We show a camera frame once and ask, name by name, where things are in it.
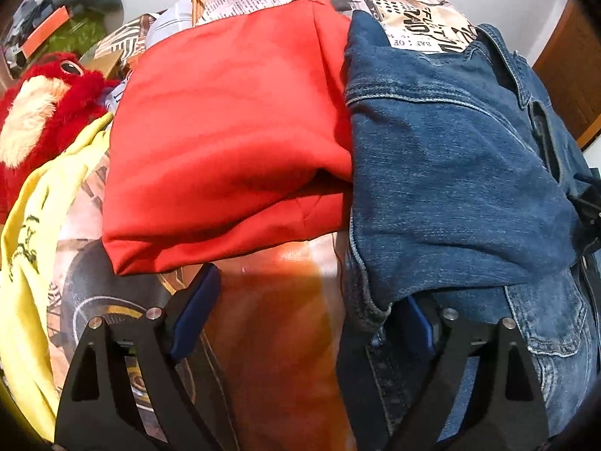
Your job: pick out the wooden door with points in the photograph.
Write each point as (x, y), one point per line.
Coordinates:
(570, 75)

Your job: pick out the yellow printed shirt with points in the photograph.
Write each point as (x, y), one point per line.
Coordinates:
(28, 268)

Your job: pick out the blue denim jacket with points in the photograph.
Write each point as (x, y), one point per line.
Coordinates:
(446, 174)

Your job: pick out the printed blanket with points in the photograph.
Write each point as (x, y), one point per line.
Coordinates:
(272, 338)

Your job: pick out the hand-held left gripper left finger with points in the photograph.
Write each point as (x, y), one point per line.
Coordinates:
(195, 312)

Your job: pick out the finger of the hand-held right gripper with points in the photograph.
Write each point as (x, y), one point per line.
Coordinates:
(589, 209)

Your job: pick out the red sweatshirt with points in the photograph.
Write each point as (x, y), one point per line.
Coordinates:
(225, 141)

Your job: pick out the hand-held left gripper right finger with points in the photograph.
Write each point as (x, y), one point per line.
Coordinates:
(420, 326)

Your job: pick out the dark green pillow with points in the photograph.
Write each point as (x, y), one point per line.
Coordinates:
(91, 0)

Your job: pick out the red plush toy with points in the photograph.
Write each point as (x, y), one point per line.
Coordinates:
(42, 112)

